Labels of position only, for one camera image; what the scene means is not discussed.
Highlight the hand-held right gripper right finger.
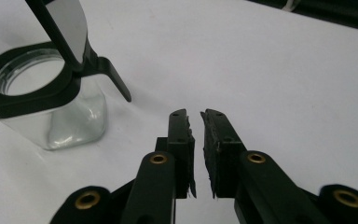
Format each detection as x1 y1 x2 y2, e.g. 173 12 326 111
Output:
200 108 249 200

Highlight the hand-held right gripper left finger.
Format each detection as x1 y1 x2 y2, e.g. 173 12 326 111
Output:
154 108 198 200

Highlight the glass jar with black flip lid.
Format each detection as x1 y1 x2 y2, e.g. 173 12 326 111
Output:
0 0 132 151

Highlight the dark cloth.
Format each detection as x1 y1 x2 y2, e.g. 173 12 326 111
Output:
247 0 358 34

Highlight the white strap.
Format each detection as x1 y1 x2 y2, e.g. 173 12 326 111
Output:
281 0 303 13

